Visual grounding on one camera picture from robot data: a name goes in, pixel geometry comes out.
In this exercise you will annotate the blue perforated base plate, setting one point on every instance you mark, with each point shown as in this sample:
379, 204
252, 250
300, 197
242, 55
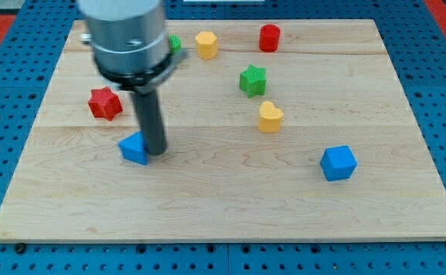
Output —
29, 54

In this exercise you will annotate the yellow hexagon block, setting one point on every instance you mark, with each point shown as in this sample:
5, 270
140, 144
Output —
206, 45

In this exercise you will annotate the blue triangular block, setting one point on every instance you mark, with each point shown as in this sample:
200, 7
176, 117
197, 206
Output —
132, 149

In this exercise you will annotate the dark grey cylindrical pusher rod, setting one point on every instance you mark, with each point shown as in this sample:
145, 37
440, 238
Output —
149, 118

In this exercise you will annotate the wooden board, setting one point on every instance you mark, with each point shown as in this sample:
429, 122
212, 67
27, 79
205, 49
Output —
221, 178

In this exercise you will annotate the green round block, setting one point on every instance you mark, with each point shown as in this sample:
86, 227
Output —
175, 43

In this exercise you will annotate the blue cube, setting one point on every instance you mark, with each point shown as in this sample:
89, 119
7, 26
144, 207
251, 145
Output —
338, 163

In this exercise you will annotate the red star block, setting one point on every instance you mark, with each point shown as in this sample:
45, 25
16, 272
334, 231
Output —
103, 103

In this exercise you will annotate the green star block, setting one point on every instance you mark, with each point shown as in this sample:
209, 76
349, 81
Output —
253, 81

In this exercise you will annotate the red cylinder block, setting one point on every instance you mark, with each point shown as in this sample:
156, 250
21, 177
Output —
269, 38

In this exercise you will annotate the yellow heart block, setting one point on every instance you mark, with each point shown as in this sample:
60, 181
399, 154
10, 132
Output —
270, 119

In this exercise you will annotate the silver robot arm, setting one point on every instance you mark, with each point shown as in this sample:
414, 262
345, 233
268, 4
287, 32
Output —
132, 50

